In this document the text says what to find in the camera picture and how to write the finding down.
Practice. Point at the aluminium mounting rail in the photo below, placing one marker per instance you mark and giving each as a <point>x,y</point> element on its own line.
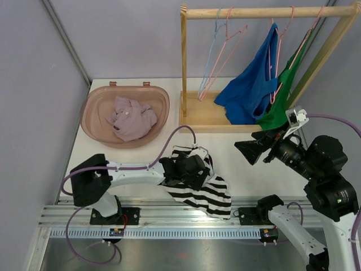
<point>167,213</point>

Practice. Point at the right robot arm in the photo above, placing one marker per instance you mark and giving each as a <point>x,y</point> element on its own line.
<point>331,196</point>

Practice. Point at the wooden clothes rack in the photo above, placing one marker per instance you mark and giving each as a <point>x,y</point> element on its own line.
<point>205,117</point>

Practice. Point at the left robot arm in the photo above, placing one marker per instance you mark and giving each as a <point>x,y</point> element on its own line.
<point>92,179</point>

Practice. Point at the pink plastic basin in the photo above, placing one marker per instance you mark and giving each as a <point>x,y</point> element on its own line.
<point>100,103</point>

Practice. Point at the black white striped tank top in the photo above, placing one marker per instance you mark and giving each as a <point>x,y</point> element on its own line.
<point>213,198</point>

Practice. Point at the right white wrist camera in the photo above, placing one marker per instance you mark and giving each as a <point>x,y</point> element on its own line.
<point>297,117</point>

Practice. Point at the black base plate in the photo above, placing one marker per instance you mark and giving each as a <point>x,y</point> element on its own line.
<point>248,216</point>
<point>130,215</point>

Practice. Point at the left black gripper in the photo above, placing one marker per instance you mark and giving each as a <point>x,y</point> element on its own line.
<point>196,182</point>

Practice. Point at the white slotted cable duct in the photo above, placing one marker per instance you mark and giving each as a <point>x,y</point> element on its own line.
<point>158,233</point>

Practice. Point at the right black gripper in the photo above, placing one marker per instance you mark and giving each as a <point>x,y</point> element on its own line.
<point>253,149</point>

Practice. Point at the green tank top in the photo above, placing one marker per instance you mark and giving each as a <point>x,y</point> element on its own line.
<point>275,116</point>

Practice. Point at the mauve pink tank top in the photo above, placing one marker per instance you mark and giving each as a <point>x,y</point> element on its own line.
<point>131,120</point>

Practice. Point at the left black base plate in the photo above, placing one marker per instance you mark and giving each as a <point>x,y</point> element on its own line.
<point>130,215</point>

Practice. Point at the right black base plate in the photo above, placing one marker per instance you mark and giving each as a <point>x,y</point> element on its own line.
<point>248,216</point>

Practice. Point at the blue tank top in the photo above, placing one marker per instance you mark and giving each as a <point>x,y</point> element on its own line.
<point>247,96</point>

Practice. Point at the blue wire hanger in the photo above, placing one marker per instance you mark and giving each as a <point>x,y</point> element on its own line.
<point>207,72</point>

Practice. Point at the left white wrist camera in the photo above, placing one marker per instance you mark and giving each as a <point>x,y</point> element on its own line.
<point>199,150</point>

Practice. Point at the pink wire hanger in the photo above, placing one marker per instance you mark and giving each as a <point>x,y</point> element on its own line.
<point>273,96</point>
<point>225,45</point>
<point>306,38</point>

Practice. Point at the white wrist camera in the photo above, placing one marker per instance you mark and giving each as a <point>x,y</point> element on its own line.
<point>199,150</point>
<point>297,117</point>

